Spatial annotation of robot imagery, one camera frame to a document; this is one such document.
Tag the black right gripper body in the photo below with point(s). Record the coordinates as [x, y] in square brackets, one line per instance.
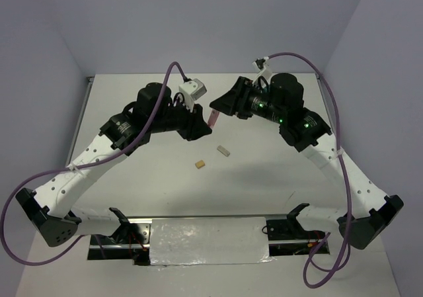
[252, 101]

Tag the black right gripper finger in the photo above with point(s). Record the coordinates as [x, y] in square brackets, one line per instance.
[226, 106]
[236, 90]

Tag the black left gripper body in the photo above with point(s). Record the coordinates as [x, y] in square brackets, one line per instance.
[186, 124]

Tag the grey white eraser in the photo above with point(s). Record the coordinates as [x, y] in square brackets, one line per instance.
[223, 150]

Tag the tan yellow eraser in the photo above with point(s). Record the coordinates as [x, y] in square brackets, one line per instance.
[200, 164]

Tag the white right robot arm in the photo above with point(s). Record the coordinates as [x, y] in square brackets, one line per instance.
[371, 209]

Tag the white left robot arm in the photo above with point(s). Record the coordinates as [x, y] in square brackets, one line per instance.
[50, 207]

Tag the silver foil cover plate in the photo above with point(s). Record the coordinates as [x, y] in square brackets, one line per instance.
[208, 241]

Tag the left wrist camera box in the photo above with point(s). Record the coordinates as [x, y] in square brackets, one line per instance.
[192, 90]

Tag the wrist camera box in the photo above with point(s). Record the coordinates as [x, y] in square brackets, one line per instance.
[263, 69]
[192, 90]

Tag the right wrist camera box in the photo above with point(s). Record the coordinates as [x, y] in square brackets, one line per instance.
[263, 69]

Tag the metal base rail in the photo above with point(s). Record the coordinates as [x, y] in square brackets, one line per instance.
[283, 240]

